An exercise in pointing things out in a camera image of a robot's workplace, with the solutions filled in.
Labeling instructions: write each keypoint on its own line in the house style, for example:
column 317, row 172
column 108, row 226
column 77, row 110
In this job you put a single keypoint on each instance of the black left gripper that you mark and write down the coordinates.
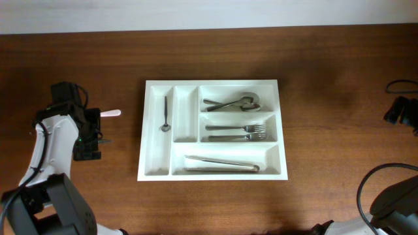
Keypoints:
column 92, row 113

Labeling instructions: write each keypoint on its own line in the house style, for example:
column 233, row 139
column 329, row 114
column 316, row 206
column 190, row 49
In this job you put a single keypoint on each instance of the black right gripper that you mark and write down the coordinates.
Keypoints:
column 408, row 116

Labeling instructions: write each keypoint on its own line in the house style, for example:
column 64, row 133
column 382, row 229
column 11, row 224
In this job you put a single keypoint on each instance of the pink plastic knife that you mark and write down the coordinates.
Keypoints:
column 111, row 113

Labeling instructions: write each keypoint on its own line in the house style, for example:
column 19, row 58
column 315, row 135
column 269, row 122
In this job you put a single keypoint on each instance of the metal fork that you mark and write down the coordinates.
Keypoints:
column 246, row 128
column 252, row 137

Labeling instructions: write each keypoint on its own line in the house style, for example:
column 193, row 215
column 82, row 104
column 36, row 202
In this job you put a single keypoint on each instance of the large metal spoon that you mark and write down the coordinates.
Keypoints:
column 251, row 107
column 245, row 98

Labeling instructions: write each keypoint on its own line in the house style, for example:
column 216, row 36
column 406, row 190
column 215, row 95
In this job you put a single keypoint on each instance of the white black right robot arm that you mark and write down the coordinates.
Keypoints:
column 394, row 211

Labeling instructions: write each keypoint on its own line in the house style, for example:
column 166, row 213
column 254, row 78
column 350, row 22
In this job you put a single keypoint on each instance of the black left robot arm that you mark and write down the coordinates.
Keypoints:
column 46, row 201

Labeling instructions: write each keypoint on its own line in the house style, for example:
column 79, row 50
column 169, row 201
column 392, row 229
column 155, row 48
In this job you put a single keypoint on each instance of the white plastic cutlery tray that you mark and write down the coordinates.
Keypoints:
column 162, row 155

